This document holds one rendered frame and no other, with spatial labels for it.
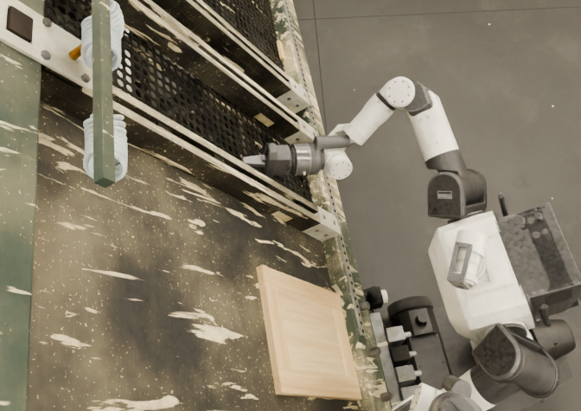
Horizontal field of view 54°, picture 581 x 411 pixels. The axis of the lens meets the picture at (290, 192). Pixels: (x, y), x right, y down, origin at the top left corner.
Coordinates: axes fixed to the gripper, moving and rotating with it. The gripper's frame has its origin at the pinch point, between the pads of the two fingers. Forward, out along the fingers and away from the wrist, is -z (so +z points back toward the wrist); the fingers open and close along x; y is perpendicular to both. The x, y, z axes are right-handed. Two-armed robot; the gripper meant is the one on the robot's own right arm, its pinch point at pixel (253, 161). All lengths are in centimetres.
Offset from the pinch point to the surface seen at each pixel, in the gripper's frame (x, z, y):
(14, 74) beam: 55, -47, 17
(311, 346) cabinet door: -17, 11, 47
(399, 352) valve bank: -42, 46, 46
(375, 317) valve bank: -45, 42, 33
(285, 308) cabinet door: -10.0, 4.2, 38.3
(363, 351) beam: -32, 30, 47
